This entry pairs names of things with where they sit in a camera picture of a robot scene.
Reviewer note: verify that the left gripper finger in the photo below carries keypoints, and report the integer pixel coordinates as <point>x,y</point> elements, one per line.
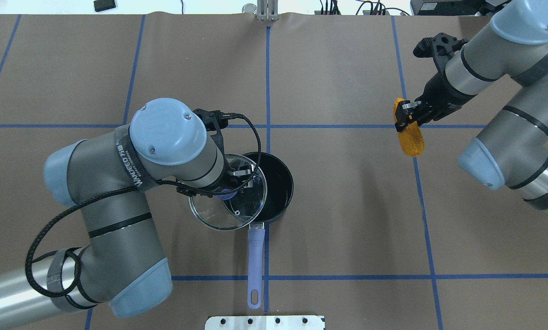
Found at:
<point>192,191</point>
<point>240,173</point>

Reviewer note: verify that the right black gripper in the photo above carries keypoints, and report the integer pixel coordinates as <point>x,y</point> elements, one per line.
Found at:
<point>437,94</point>

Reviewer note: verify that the yellow toy corn cob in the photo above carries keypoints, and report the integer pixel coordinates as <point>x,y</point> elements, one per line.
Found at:
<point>411,140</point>

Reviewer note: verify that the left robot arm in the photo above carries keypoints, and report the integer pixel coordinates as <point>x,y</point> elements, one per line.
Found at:
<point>104,248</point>

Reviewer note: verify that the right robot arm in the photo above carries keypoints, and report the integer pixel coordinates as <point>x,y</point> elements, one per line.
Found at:
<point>510,151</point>

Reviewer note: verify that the dark blue saucepan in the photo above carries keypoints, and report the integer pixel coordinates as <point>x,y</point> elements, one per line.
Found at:
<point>280,188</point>

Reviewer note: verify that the black laptop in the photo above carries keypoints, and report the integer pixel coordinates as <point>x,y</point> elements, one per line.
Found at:
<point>456,7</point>

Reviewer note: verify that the black power strip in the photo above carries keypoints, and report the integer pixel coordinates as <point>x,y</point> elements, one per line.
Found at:
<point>366,10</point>

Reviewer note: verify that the small black square pad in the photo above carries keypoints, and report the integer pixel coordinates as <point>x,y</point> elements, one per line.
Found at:
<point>103,5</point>

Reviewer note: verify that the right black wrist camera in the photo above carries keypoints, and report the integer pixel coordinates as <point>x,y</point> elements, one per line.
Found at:
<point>441,48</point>

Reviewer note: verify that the white camera stand post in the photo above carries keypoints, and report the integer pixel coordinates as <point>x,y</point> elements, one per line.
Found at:
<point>266,322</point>

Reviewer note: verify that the aluminium frame post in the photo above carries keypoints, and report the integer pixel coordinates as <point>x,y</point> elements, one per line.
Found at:
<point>267,10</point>

